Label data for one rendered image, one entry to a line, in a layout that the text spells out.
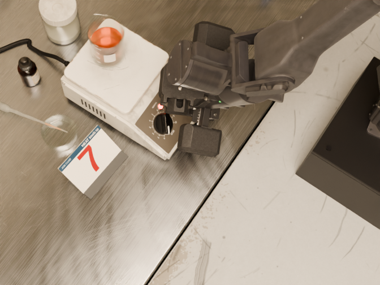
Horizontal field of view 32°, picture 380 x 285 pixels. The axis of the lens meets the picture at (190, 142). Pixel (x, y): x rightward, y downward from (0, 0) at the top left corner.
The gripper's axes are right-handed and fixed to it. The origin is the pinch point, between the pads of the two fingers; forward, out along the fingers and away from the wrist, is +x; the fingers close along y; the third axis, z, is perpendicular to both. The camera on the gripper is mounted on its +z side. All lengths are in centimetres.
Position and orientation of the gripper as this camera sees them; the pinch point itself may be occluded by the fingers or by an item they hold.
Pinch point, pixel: (189, 92)
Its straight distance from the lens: 98.4
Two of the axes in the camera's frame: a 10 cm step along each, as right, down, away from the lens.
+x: -4.8, 0.2, 8.8
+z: -8.7, -1.7, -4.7
